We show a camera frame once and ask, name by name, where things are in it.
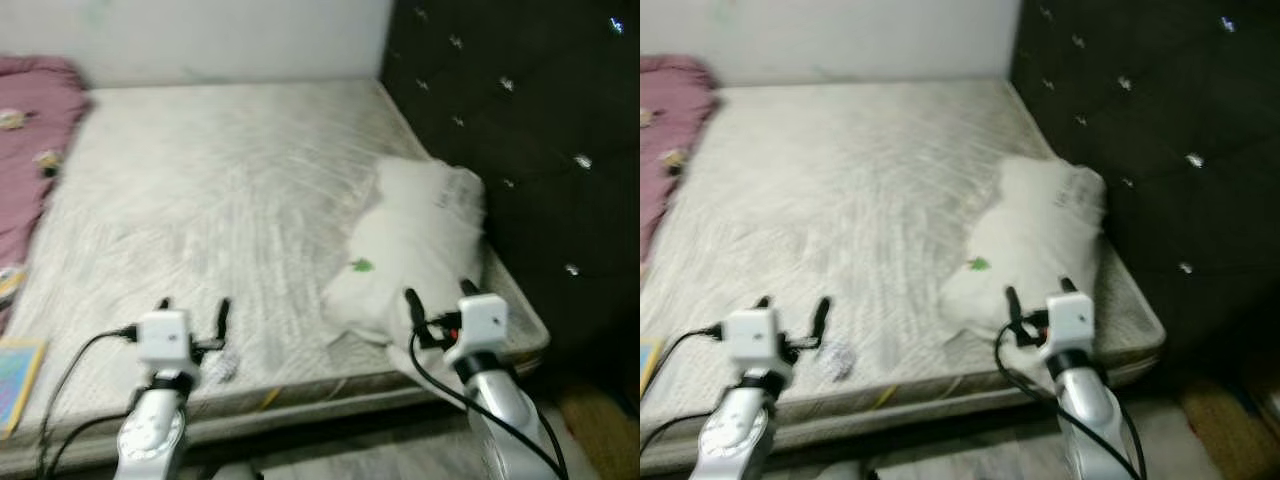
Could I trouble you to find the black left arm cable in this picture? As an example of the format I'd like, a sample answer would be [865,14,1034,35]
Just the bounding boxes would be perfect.
[640,322,724,433]
[38,325,139,480]

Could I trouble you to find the pink flower print blanket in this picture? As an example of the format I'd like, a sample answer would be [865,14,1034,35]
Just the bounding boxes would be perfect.
[0,57,93,331]
[640,55,719,266]

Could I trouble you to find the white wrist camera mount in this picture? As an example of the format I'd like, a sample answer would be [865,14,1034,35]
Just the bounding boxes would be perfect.
[722,308,784,371]
[443,295,508,366]
[1040,292,1094,361]
[137,310,193,370]

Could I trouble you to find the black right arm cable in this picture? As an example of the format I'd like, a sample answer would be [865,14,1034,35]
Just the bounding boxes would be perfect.
[408,335,567,480]
[995,320,1147,480]

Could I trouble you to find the black tufted headboard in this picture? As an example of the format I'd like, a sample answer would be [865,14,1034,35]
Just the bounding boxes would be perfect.
[1010,0,1280,381]
[380,0,641,381]

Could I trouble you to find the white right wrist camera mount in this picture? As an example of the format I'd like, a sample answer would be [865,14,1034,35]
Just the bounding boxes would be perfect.
[443,295,508,366]
[1040,292,1094,361]

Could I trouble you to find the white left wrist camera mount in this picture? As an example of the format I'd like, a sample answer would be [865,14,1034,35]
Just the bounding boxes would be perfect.
[722,308,784,371]
[137,310,193,370]

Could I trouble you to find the white quilted mattress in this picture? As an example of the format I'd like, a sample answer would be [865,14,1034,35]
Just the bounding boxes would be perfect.
[640,80,1166,471]
[0,80,551,471]

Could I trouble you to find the colourful children's book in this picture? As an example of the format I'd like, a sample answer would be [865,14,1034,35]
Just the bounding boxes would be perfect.
[640,340,663,397]
[0,340,48,439]

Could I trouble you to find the brown floor mat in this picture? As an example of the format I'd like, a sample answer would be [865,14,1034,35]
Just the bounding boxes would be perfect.
[1180,380,1280,480]
[560,385,641,480]

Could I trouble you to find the white pillow green tree print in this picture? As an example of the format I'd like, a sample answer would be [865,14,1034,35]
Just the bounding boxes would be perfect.
[940,155,1108,337]
[320,157,488,347]

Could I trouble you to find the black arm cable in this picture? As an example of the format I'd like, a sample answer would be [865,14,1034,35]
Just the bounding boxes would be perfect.
[38,325,139,480]
[640,322,724,433]
[995,320,1147,480]
[408,335,567,480]

